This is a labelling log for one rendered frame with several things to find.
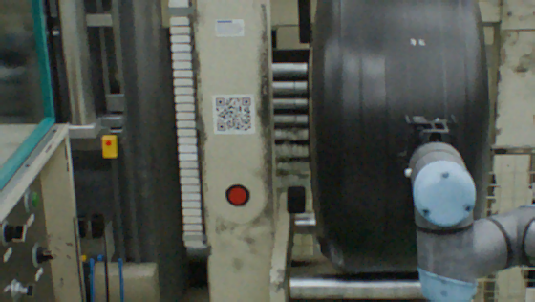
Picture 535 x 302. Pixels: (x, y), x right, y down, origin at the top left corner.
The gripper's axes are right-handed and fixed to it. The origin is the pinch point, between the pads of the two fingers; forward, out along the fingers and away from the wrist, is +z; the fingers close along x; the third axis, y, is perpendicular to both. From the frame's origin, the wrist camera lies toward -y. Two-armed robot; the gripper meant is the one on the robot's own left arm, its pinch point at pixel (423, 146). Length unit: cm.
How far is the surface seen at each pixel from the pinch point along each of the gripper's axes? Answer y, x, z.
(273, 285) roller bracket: -28.5, 25.1, 11.6
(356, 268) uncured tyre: -25.3, 10.3, 11.9
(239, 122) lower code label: -0.5, 31.4, 20.0
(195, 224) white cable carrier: -21, 41, 24
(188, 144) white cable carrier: -5.1, 41.1, 22.0
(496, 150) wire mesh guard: -17, -21, 63
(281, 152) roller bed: -17, 26, 62
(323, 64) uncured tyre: 12.0, 16.0, 8.7
